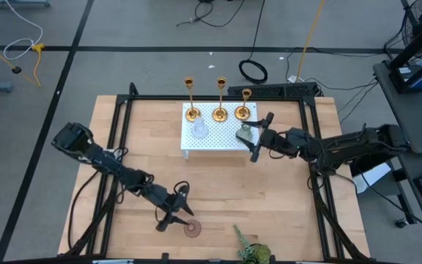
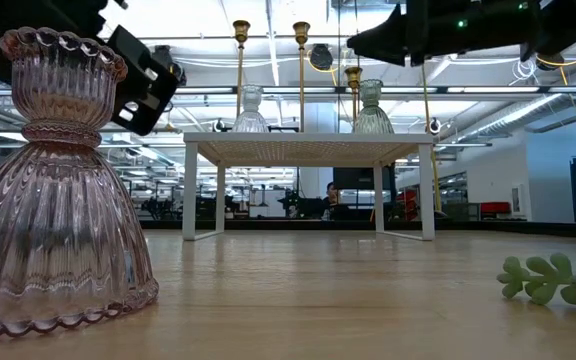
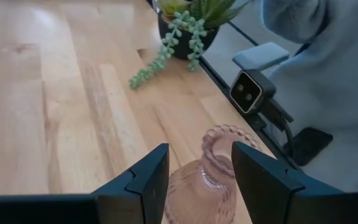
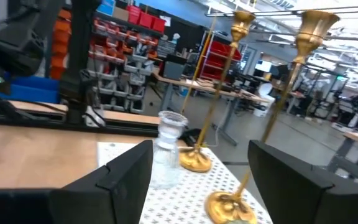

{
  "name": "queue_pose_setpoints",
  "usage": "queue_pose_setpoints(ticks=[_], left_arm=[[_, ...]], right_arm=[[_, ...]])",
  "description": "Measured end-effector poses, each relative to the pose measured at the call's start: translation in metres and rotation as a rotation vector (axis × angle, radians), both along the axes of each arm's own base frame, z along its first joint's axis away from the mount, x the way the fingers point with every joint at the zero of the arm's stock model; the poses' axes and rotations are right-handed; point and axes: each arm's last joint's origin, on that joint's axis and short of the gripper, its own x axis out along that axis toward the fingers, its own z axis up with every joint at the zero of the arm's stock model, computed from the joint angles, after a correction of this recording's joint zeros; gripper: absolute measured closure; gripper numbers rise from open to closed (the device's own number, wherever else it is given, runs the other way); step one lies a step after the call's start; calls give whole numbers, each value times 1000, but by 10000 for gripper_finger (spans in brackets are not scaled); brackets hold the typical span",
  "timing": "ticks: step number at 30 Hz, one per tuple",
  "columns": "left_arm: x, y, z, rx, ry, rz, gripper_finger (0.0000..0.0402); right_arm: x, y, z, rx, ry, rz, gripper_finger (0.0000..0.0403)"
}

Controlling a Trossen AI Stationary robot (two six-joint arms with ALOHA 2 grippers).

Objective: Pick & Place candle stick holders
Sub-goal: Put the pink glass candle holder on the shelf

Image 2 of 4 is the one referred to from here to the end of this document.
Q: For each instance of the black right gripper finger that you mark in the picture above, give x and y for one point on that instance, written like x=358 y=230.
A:
x=385 y=42

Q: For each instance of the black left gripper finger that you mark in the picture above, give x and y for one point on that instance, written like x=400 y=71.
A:
x=153 y=102

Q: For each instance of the short brass candlestick holder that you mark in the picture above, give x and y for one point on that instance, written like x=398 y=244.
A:
x=353 y=75

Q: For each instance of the green tinted glass candle holder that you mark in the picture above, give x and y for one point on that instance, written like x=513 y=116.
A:
x=373 y=120

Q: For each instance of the tall brass candlestick holder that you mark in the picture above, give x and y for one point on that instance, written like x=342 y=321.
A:
x=240 y=30
x=301 y=30

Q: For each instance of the clear ribbed glass candle holder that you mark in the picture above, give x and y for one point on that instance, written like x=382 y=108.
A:
x=250 y=120

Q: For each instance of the pink ribbed glass candle holder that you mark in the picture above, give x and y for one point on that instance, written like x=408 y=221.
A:
x=53 y=225

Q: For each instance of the white perforated metal shelf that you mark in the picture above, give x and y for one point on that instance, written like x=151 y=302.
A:
x=308 y=137

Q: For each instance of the black monitor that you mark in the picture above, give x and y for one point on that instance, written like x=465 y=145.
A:
x=360 y=178

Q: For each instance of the person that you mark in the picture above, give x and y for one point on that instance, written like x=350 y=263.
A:
x=331 y=192

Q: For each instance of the red box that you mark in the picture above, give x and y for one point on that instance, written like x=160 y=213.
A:
x=495 y=207

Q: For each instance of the green artificial plant sprig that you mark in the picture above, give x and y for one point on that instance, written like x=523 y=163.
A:
x=543 y=285

